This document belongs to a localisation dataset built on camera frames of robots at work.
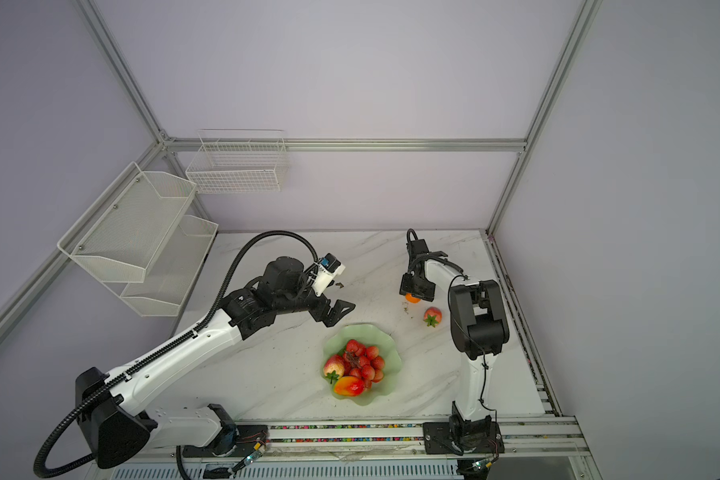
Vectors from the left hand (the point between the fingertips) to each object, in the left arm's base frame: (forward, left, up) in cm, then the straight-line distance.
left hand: (339, 294), depth 73 cm
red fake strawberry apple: (+6, -28, -21) cm, 35 cm away
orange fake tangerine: (+12, -22, -21) cm, 32 cm away
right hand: (+15, -22, -21) cm, 34 cm away
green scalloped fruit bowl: (-2, -9, -21) cm, 23 cm away
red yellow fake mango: (-17, -3, -15) cm, 23 cm away
